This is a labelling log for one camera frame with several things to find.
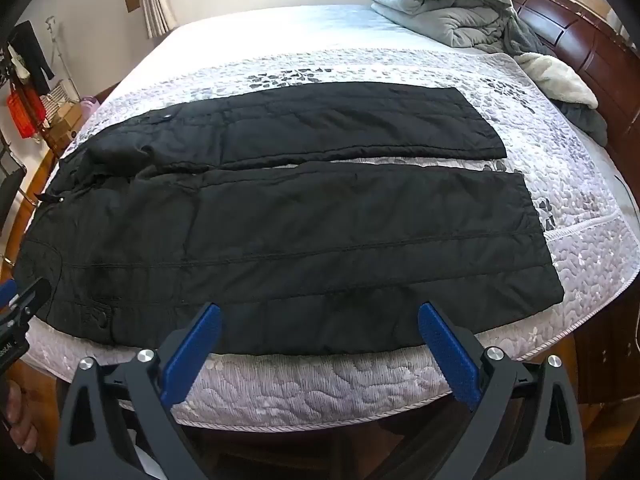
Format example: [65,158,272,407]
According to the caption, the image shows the white fleece blanket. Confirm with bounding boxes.
[515,52,600,110]

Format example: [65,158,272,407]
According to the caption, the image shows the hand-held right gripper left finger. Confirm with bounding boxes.
[54,301,223,480]

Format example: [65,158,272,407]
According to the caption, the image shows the black chrome-legged chair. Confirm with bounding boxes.
[0,147,29,242]

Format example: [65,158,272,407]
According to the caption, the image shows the person's left hand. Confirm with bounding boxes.
[0,384,39,454]

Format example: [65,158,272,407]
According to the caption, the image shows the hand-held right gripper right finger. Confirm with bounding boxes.
[418,301,587,480]

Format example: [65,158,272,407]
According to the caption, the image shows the dark grey blanket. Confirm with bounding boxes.
[501,10,609,147]

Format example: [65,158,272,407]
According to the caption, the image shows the black pants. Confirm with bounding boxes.
[11,81,564,356]

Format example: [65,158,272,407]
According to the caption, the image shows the grey folded comforter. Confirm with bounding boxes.
[352,0,556,57]

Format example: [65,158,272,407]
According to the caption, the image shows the grey quilted bedspread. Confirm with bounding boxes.
[22,47,640,429]

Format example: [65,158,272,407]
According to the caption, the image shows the dark wooden headboard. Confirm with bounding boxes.
[487,0,640,241]

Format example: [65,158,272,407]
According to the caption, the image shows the cardboard boxes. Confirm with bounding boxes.
[47,104,84,147]

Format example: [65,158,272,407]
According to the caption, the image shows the white wire rack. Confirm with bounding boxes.
[42,16,77,112]

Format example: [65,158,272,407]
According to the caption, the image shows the dark hanging clothes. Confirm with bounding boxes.
[7,20,56,97]

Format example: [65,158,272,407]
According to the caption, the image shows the white bed sheet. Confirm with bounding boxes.
[97,4,532,107]

